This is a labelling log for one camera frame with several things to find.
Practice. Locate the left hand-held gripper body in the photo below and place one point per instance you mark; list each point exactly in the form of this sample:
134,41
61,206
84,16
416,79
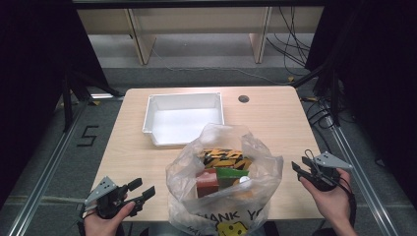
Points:
108,196

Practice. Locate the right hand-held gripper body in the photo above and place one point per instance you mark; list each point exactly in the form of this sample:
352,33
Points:
324,177

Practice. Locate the clear plastic bag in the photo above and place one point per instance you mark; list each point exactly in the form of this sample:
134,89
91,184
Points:
203,209

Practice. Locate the brown carton box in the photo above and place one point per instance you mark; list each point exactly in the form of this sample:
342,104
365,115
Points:
206,183

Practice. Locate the green snack packet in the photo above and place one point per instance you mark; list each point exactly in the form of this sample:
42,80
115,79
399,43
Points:
231,173

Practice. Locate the black yellow chip bag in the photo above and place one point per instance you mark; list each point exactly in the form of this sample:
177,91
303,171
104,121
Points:
226,158

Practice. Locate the white plastic bin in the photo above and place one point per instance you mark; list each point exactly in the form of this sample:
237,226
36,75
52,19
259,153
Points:
183,121

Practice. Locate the person's right hand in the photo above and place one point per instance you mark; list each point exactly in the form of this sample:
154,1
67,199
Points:
331,203

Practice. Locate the person's left hand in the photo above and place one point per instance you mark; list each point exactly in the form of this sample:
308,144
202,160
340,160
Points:
105,226

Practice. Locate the black metal stand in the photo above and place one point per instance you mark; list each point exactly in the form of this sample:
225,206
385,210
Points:
334,95
67,101

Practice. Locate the dark round table grommet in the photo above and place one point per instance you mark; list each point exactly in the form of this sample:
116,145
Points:
243,99

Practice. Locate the black curtain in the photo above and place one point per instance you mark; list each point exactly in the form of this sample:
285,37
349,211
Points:
383,82
29,82

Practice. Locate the light wooden desk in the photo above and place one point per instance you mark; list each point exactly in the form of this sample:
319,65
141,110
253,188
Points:
196,19

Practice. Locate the aluminium floor rail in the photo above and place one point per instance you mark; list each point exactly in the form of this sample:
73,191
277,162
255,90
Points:
39,187
364,183

